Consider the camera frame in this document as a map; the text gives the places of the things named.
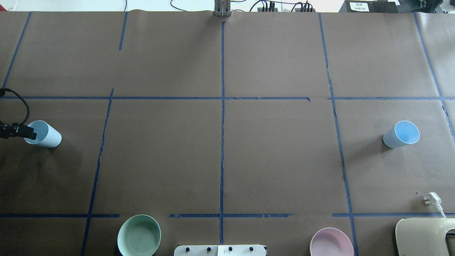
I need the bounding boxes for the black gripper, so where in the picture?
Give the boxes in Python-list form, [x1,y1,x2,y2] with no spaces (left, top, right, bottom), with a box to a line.
[0,123,37,140]

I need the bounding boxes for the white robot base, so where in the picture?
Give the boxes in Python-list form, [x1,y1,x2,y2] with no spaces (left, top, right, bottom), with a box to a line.
[173,244,268,256]

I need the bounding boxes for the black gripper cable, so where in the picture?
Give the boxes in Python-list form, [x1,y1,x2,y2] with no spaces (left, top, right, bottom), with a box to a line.
[0,88,31,126]

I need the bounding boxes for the light blue cup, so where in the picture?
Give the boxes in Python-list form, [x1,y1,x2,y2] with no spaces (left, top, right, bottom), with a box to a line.
[24,120,62,148]
[382,120,420,149]

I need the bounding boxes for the black box with label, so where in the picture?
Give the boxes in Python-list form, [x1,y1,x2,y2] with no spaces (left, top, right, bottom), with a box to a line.
[338,0,398,13]

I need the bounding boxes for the grey camera post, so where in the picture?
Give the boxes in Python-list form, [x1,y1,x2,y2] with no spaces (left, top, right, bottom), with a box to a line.
[214,0,232,17]

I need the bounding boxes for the black power strip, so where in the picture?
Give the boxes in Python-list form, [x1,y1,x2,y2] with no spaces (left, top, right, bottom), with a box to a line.
[292,5,316,12]
[257,6,278,12]

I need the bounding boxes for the pink bowl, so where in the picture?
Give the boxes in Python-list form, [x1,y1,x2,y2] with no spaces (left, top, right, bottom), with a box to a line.
[309,228,355,256]

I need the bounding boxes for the green bowl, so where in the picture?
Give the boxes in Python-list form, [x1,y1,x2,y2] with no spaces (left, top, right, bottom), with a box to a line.
[117,214,161,256]

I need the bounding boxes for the white power plug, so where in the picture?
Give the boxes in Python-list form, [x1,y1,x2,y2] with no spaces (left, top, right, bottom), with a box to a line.
[423,192,446,218]

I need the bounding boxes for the cream toaster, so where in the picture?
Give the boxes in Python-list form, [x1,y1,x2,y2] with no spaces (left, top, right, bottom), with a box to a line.
[395,217,455,256]

